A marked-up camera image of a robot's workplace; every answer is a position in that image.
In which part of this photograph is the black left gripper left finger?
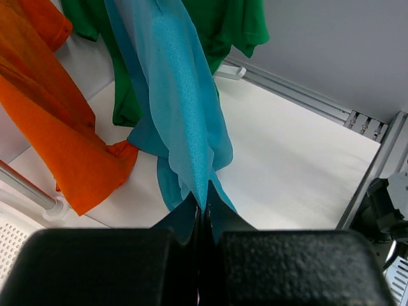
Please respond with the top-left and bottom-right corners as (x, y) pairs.
(1, 195), (198, 305)

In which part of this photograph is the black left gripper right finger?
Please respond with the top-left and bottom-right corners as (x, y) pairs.
(200, 183), (395, 305)

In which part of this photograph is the teal blue t shirt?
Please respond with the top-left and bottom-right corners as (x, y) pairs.
(105, 1), (233, 209)

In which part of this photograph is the orange t shirt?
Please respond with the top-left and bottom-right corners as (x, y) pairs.
(1, 1), (138, 215)

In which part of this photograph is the green t shirt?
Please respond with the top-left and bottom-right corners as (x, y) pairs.
(61, 1), (269, 128)

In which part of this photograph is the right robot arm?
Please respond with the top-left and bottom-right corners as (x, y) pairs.
(351, 171), (407, 270)

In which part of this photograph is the white perforated plastic basket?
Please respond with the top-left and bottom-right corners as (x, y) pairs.
(0, 205), (43, 288)

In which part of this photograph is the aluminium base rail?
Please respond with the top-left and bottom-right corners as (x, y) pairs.
(219, 55), (408, 303)

